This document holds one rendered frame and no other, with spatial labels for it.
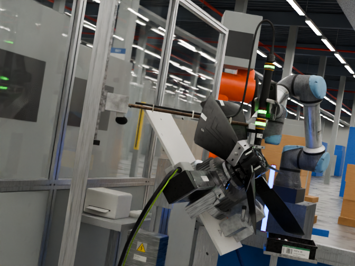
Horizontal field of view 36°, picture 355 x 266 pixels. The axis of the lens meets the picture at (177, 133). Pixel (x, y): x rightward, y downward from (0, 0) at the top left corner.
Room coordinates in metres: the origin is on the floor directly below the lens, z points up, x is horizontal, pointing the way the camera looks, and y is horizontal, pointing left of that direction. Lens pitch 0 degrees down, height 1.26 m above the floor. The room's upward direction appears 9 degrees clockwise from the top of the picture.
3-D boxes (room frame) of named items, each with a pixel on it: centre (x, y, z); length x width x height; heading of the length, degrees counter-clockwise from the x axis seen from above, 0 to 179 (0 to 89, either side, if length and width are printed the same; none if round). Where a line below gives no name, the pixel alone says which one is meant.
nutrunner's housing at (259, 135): (2.32, -0.35, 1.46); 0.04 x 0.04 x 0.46
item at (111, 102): (2.20, 0.27, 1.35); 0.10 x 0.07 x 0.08; 101
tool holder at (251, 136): (2.31, -0.34, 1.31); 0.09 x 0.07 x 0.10; 101
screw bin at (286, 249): (2.43, -0.58, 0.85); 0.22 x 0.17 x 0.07; 80
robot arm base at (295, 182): (3.02, -0.65, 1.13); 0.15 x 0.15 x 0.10
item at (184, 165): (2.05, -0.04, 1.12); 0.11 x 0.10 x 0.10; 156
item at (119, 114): (2.21, 0.23, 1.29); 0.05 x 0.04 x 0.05; 101
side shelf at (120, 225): (2.44, 0.20, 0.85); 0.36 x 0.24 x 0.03; 156
